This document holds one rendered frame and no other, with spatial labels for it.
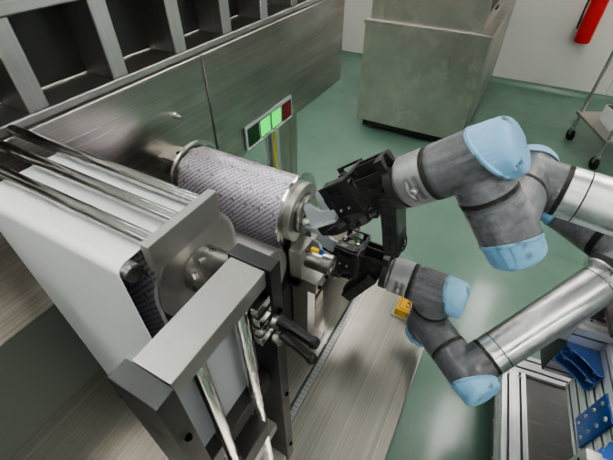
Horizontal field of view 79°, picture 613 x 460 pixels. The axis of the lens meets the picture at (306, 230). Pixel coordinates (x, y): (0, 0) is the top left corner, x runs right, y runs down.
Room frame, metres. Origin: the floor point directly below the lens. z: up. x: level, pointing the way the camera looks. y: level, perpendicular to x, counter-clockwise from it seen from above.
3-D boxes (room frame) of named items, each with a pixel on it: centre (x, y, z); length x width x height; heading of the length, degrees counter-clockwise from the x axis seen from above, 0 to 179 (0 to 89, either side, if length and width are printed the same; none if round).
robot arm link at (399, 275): (0.50, -0.19, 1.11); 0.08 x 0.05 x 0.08; 151
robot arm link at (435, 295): (0.47, -0.26, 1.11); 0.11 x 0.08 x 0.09; 61
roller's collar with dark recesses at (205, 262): (0.31, 0.11, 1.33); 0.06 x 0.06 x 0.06; 61
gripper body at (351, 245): (0.54, -0.12, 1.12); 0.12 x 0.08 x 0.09; 61
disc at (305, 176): (0.55, 0.02, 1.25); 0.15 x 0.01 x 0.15; 151
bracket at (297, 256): (0.50, -0.01, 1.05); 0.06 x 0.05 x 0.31; 61
